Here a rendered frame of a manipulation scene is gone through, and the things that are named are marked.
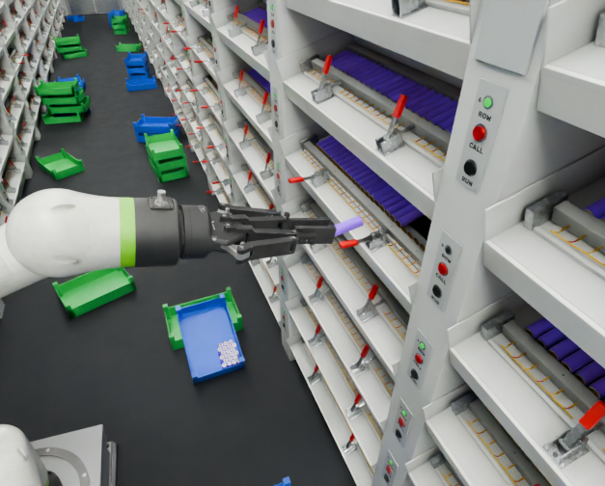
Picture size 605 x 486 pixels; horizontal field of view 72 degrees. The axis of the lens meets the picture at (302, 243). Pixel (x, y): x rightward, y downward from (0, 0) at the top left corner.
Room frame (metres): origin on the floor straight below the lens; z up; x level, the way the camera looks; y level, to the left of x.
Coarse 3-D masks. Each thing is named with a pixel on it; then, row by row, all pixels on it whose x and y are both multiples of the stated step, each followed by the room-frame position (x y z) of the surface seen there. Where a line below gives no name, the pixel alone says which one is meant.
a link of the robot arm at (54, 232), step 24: (48, 192) 0.43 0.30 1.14; (72, 192) 0.44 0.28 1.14; (24, 216) 0.39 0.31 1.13; (48, 216) 0.39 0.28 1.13; (72, 216) 0.40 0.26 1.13; (96, 216) 0.41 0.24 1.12; (120, 216) 0.42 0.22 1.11; (24, 240) 0.37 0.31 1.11; (48, 240) 0.37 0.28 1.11; (72, 240) 0.38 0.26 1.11; (96, 240) 0.40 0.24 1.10; (120, 240) 0.40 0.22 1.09; (24, 264) 0.37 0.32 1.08; (48, 264) 0.37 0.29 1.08; (72, 264) 0.38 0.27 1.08; (96, 264) 0.39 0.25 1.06; (120, 264) 0.40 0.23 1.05
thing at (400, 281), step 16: (304, 128) 1.07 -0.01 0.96; (320, 128) 1.09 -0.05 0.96; (288, 144) 1.05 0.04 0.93; (288, 160) 1.03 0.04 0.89; (304, 160) 1.01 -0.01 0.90; (304, 176) 0.93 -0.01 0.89; (320, 192) 0.85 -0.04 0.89; (336, 192) 0.84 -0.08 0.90; (336, 208) 0.78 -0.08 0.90; (352, 208) 0.77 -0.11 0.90; (368, 256) 0.63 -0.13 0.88; (384, 256) 0.61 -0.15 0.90; (400, 256) 0.60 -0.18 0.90; (384, 272) 0.57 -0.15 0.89; (400, 272) 0.56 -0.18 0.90; (400, 288) 0.53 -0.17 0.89
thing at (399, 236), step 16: (304, 144) 1.04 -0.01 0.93; (320, 160) 0.94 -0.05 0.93; (336, 176) 0.86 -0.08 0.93; (352, 192) 0.79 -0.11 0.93; (368, 208) 0.73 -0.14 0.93; (368, 224) 0.70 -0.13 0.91; (384, 224) 0.67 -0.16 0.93; (400, 240) 0.62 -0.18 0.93; (416, 256) 0.57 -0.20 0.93; (416, 272) 0.55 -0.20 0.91
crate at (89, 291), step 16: (96, 272) 1.54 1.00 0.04; (112, 272) 1.58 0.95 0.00; (64, 288) 1.44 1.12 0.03; (80, 288) 1.47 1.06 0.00; (96, 288) 1.47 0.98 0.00; (112, 288) 1.47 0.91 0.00; (128, 288) 1.44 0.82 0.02; (64, 304) 1.31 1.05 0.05; (80, 304) 1.36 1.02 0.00; (96, 304) 1.35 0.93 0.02
